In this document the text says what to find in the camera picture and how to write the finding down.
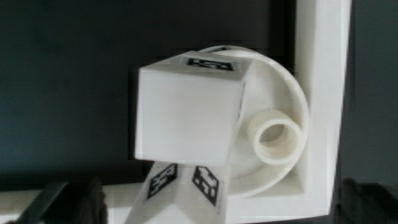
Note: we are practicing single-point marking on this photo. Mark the white round stool seat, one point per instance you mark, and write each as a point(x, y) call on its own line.
point(274, 124)

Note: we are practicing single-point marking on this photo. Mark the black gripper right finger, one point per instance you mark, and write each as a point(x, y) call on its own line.
point(368, 203)

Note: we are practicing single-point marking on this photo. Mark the white stool leg with tag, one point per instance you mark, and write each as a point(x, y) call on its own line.
point(183, 195)

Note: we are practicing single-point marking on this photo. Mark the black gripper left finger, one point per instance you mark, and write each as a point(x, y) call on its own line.
point(68, 204)

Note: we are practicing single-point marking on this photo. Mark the white front fence bar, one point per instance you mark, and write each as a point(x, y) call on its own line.
point(119, 197)

